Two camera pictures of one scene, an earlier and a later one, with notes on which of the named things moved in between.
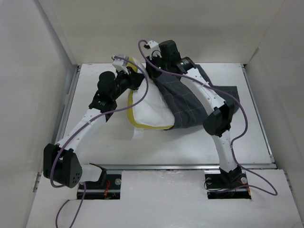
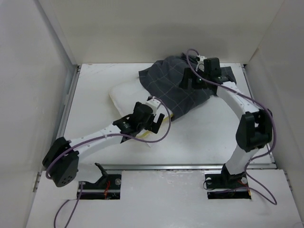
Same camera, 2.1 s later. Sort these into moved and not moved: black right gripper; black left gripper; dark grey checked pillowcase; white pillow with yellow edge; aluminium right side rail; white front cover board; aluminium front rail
Moved: black right gripper; white pillow with yellow edge; black left gripper; dark grey checked pillowcase
Not moved: aluminium front rail; white front cover board; aluminium right side rail
